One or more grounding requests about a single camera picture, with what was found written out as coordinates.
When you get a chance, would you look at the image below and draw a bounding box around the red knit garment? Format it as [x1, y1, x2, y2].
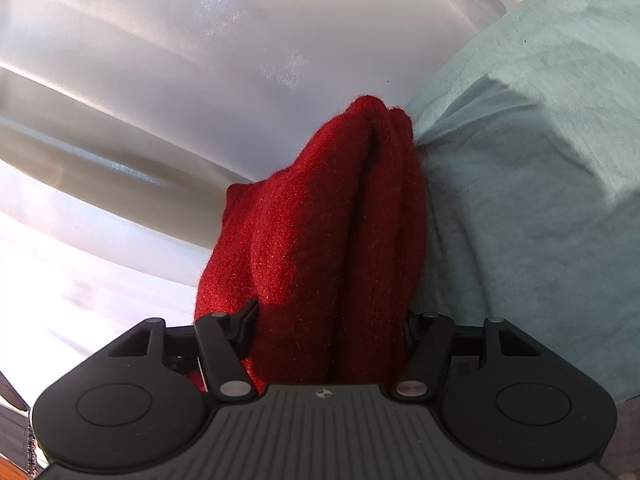
[195, 96, 426, 389]

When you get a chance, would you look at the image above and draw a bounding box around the teal mushroom print bedsheet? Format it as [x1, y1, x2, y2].
[404, 0, 640, 480]

